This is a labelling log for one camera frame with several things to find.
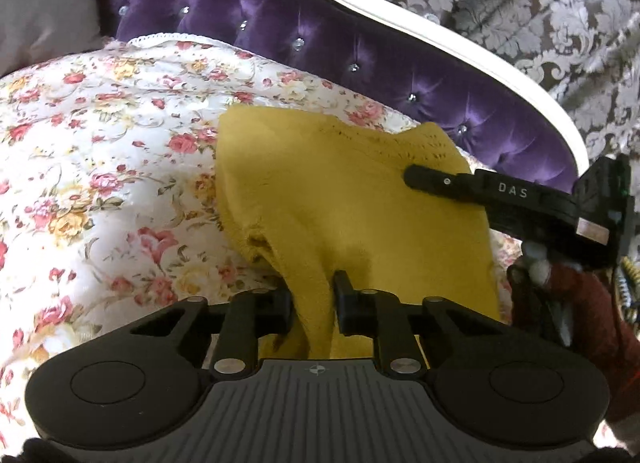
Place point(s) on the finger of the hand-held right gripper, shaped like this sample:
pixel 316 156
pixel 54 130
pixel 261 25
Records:
pixel 480 188

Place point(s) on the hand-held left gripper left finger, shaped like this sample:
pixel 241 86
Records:
pixel 282 308

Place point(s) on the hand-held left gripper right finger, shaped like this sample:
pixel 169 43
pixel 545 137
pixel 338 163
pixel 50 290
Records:
pixel 345 300

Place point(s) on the yellow knit sweater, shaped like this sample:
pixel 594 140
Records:
pixel 350 228

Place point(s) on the person's right hand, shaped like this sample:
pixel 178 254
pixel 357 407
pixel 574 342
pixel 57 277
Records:
pixel 540 298

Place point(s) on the purple tufted headboard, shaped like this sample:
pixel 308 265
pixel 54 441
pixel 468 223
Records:
pixel 380 53

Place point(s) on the brown damask curtain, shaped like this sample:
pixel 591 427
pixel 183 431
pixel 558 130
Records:
pixel 525 23

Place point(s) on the floral bedspread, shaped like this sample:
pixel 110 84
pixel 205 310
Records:
pixel 110 183

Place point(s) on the grey pillow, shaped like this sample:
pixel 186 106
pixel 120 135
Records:
pixel 42 3

